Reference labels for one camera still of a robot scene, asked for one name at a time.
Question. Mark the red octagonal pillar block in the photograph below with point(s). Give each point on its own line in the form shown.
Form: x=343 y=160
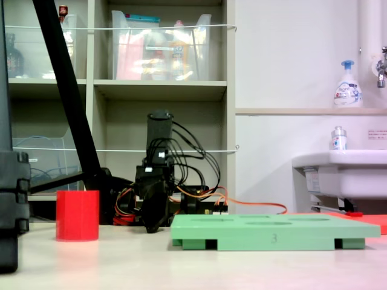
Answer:
x=77 y=216

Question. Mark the large clear storage bin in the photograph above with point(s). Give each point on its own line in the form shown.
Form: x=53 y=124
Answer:
x=157 y=60

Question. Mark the metal water tap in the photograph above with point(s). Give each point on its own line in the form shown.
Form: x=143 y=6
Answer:
x=381 y=72

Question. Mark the small bottle silver cap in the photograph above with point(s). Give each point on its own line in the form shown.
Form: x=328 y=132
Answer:
x=338 y=140

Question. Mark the red printed base bracket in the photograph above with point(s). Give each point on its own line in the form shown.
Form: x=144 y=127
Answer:
x=124 y=220

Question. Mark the yellow label bottle pink cap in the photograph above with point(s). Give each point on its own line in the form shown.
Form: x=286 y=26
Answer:
x=179 y=51

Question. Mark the dark glass bottle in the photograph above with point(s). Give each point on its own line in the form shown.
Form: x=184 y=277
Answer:
x=13 y=60

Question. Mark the green shape sorting board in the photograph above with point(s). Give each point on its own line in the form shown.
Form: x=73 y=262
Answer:
x=257 y=235

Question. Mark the beige shelf unit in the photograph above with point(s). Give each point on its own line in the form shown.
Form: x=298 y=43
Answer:
x=160 y=87

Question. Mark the white label red text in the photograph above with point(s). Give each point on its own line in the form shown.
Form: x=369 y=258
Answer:
x=378 y=134

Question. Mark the white pump soap bottle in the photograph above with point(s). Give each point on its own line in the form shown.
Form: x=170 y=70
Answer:
x=347 y=93

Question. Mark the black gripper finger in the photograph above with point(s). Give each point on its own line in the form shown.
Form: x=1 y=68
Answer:
x=155 y=216

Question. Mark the brown bottle red label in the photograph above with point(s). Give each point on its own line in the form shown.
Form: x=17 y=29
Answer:
x=63 y=12

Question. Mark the white sink basin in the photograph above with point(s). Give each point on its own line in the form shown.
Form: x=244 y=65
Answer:
x=347 y=175

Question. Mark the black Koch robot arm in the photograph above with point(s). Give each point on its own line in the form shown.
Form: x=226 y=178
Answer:
x=158 y=130

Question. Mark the clear plastic file holder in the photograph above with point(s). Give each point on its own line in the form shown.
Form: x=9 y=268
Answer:
x=45 y=163

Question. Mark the black tripod leg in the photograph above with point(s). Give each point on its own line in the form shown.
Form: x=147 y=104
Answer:
x=5 y=75
x=66 y=90

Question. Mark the notched black stack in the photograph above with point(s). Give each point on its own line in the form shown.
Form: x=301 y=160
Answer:
x=12 y=196

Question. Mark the clear plastic shelf bin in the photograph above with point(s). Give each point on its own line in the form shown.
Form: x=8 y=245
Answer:
x=33 y=60

